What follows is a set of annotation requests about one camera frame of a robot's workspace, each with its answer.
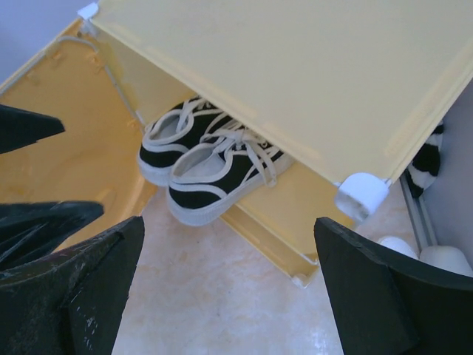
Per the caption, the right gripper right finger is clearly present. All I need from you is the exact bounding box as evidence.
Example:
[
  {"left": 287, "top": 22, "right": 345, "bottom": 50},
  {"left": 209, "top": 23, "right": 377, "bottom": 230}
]
[{"left": 314, "top": 217, "right": 472, "bottom": 354}]

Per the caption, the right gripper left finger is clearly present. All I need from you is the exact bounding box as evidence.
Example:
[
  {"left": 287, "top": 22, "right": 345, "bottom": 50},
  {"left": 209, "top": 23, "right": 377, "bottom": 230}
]
[{"left": 1, "top": 217, "right": 144, "bottom": 354}]

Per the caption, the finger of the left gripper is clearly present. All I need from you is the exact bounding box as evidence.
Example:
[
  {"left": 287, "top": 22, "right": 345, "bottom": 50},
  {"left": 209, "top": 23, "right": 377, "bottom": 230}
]
[
  {"left": 1, "top": 104, "right": 65, "bottom": 154},
  {"left": 1, "top": 201, "right": 104, "bottom": 268}
]

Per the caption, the yellow cabinet door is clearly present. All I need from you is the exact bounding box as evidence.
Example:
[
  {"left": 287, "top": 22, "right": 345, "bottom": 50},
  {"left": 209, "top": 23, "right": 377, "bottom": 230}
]
[{"left": 1, "top": 21, "right": 156, "bottom": 248}]

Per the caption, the black white sneaker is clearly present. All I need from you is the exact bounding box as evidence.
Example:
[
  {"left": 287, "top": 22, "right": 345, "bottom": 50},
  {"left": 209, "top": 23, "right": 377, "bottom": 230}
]
[
  {"left": 137, "top": 95, "right": 231, "bottom": 186},
  {"left": 166, "top": 121, "right": 293, "bottom": 226}
]

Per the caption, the yellow shoe cabinet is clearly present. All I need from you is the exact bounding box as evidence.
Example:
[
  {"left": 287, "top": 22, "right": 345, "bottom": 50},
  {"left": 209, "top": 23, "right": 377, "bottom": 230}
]
[{"left": 78, "top": 1, "right": 472, "bottom": 288}]

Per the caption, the black white striped slipper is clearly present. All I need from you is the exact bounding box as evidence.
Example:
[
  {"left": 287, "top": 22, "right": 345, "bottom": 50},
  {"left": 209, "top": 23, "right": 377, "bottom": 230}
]
[{"left": 405, "top": 121, "right": 444, "bottom": 198}]

